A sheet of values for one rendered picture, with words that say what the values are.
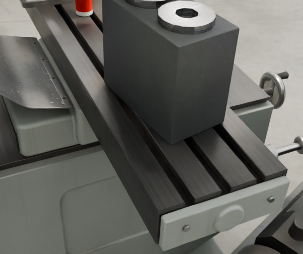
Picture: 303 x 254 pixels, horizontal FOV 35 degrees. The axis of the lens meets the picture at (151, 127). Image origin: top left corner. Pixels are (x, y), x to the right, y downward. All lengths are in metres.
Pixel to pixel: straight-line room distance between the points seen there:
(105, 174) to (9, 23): 2.25
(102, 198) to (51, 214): 0.14
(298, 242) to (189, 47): 0.60
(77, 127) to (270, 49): 2.20
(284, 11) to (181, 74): 2.93
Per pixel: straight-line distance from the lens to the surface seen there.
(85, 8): 1.19
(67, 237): 1.32
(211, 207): 0.73
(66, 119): 1.05
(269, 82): 1.53
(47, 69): 1.13
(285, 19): 3.52
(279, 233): 1.17
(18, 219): 1.20
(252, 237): 1.42
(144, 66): 0.79
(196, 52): 0.73
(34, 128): 1.04
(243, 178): 0.77
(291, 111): 2.60
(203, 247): 1.62
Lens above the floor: 1.48
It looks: 39 degrees down
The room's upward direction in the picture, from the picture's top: 3 degrees clockwise
